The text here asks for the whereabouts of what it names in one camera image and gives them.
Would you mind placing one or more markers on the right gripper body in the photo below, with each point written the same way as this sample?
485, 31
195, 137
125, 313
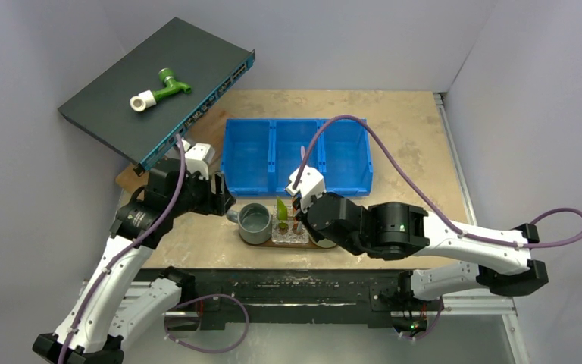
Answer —
300, 211

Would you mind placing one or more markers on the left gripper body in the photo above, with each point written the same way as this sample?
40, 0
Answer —
197, 196

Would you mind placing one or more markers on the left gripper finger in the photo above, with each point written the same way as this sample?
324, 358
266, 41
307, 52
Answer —
222, 203
220, 188

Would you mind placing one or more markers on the light green mug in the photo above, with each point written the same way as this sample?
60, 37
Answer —
324, 243

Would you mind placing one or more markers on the grey mug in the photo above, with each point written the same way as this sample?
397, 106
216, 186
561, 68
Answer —
254, 223

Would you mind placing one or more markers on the clear plastic blister pack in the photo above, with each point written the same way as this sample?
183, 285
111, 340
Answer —
286, 235

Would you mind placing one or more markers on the blue divided plastic bin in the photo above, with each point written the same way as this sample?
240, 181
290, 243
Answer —
259, 155

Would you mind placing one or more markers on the green toothpaste tube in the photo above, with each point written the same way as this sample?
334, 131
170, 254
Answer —
282, 215

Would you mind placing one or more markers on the brown oval wooden tray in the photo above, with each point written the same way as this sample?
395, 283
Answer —
303, 244

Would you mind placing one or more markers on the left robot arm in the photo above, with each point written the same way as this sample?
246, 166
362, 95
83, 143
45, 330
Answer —
97, 330

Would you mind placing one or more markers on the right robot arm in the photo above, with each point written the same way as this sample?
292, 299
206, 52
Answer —
395, 231

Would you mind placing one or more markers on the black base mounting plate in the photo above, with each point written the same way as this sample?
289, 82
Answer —
371, 297

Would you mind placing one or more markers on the green white pipe fitting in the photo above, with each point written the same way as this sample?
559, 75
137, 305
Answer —
148, 98

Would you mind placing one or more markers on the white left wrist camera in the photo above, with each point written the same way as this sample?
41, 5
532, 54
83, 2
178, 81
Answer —
197, 159

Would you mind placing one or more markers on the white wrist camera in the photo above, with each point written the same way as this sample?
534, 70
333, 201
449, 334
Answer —
305, 186
197, 159

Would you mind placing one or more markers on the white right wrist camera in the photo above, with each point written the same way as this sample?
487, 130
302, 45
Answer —
305, 186

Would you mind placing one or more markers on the dark network switch box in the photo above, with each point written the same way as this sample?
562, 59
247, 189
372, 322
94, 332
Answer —
209, 64

